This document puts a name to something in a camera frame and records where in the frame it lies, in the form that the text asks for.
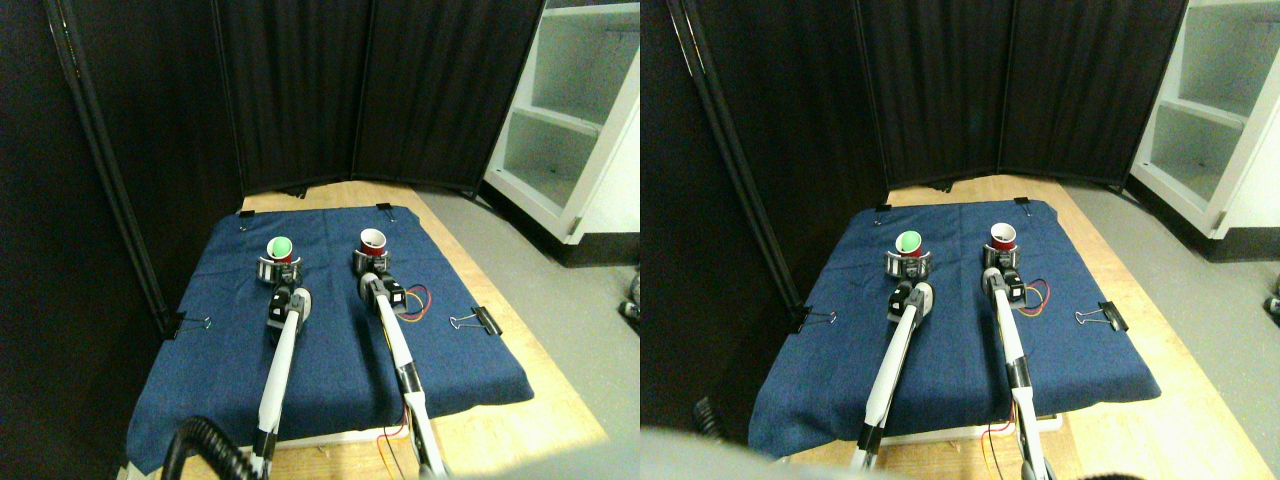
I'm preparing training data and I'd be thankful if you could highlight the white shelf unit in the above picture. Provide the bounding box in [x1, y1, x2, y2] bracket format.
[1128, 0, 1280, 239]
[483, 3, 640, 244]

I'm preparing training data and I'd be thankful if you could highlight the black ribbed hose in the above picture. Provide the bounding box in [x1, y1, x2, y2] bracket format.
[160, 415, 256, 480]
[693, 397, 723, 438]

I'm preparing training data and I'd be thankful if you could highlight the dark blue cloth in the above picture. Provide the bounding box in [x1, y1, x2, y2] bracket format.
[748, 200, 1163, 459]
[126, 204, 534, 474]

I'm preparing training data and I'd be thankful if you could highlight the black curtain stand pole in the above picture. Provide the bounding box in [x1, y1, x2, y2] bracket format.
[672, 0, 811, 336]
[45, 0, 186, 339]

